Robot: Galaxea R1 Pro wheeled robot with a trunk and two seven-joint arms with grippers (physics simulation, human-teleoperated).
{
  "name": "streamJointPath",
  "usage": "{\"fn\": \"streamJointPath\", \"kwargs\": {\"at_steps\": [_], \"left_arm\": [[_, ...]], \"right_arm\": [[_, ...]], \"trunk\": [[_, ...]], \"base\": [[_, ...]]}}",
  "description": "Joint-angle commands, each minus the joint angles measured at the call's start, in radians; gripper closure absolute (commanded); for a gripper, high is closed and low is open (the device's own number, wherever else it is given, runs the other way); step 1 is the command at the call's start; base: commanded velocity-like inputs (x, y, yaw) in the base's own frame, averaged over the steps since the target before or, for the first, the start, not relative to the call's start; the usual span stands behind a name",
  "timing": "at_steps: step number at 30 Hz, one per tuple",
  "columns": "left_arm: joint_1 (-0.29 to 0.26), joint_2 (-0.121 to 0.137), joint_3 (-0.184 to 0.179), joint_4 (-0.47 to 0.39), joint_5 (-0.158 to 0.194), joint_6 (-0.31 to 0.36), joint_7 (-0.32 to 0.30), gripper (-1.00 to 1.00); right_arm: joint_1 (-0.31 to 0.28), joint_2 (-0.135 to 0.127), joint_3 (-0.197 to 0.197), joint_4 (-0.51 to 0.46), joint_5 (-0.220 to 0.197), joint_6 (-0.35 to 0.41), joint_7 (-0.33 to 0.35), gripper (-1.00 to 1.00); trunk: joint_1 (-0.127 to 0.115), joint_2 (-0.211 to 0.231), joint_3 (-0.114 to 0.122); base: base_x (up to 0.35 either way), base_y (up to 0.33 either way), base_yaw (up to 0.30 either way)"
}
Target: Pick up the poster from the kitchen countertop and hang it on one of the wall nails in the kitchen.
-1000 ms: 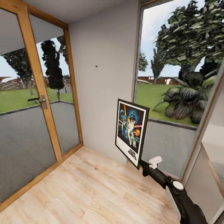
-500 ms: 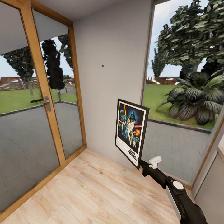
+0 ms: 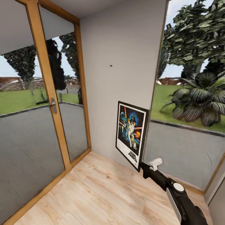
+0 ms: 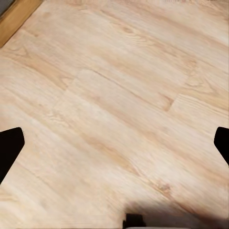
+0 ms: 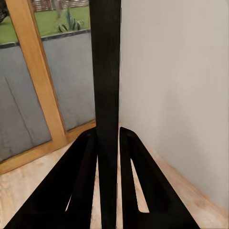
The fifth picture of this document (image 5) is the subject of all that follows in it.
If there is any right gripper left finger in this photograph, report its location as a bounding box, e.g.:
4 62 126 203
4 127 98 229

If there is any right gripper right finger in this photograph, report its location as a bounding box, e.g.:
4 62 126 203
120 127 200 229

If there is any poster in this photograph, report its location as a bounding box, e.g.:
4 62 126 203
89 0 121 229

